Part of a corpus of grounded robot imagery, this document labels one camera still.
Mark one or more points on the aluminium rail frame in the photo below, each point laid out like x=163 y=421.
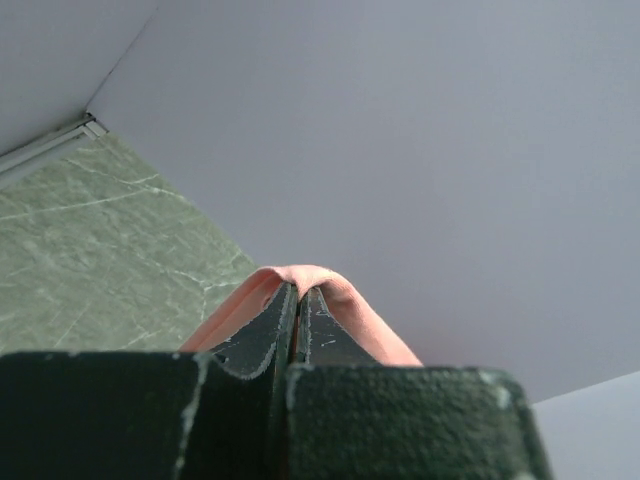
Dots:
x=53 y=145

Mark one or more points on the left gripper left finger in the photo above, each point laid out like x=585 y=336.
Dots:
x=214 y=414

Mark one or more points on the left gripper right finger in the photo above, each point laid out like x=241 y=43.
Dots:
x=351 y=417

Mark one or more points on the pink t shirt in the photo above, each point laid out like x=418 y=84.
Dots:
x=348 y=307

